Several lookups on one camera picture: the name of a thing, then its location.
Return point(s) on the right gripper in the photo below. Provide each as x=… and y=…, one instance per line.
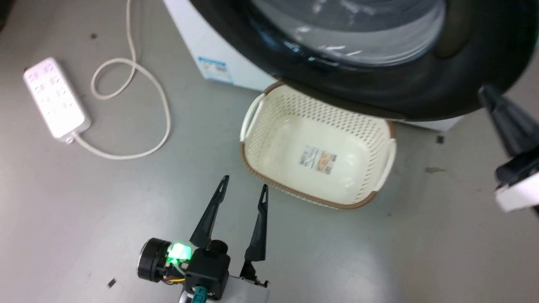
x=520, y=191

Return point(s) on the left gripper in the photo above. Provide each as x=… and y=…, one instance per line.
x=158, y=259

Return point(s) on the black round washing machine door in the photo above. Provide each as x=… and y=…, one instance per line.
x=421, y=90

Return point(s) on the white washing machine body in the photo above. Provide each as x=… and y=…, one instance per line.
x=219, y=38

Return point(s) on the cream perforated laundry basket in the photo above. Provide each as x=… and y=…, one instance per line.
x=290, y=164

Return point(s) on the printed sticker in basket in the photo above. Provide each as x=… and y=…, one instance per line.
x=318, y=159

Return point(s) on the small black floor scrap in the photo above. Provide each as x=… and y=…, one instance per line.
x=111, y=283

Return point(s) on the blue energy label sticker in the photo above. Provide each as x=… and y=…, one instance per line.
x=215, y=70

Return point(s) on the white power strip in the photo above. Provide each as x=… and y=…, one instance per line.
x=54, y=99

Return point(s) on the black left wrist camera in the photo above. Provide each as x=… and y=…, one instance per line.
x=208, y=267

